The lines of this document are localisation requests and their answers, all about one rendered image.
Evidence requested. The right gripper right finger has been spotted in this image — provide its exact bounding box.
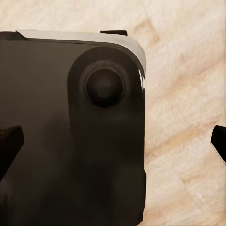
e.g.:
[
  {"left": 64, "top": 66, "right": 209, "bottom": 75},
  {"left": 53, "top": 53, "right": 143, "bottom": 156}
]
[{"left": 211, "top": 125, "right": 226, "bottom": 163}]

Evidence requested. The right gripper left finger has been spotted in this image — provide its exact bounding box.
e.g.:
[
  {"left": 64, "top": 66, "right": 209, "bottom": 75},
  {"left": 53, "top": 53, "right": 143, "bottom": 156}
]
[{"left": 0, "top": 125, "right": 24, "bottom": 182}]

